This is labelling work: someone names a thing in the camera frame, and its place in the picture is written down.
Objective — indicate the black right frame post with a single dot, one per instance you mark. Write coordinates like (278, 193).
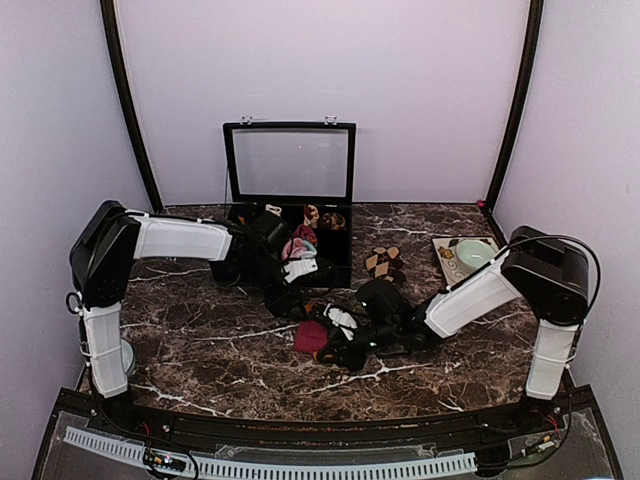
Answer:
(524, 74)

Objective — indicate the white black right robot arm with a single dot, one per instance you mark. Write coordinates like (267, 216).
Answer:
(558, 277)

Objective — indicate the brown argyle rolled sock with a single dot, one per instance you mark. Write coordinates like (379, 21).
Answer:
(385, 263)

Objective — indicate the pale green ceramic bowl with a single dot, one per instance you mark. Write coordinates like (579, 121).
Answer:
(471, 254)

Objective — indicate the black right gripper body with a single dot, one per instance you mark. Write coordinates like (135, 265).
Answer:
(357, 359)

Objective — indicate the leopard pattern rolled sock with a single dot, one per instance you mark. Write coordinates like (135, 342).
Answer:
(332, 221)

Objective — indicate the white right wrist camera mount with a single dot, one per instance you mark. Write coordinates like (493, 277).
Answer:
(339, 317)

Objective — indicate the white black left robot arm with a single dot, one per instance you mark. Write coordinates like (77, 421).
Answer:
(115, 238)

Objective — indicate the maroon teal rolled sock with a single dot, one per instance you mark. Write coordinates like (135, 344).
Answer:
(306, 233)

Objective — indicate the cream brown rolled sock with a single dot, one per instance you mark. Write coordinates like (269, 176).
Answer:
(276, 210)

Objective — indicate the black frame post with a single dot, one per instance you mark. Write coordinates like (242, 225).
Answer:
(524, 74)
(126, 100)

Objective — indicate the white slotted cable duct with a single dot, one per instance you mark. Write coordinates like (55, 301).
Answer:
(267, 464)

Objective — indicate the square floral ceramic plate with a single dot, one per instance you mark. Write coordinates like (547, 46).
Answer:
(444, 250)

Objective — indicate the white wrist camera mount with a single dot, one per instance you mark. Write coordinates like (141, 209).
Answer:
(299, 267)
(339, 317)

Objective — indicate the black sock organizer box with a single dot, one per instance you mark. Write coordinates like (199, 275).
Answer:
(304, 167)

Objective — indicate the black left frame post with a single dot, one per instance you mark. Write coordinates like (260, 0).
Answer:
(126, 100)

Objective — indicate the pink white rolled sock right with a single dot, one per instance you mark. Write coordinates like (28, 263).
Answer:
(298, 248)

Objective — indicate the black front table rail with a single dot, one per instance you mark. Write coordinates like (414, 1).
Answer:
(191, 426)

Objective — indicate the pale green bowl left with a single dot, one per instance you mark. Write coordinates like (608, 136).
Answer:
(129, 358)

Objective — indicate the maroon purple orange striped sock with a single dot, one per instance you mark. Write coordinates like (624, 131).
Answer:
(311, 339)

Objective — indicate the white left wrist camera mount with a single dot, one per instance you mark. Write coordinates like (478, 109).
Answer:
(299, 267)

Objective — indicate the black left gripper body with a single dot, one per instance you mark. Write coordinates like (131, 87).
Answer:
(278, 303)

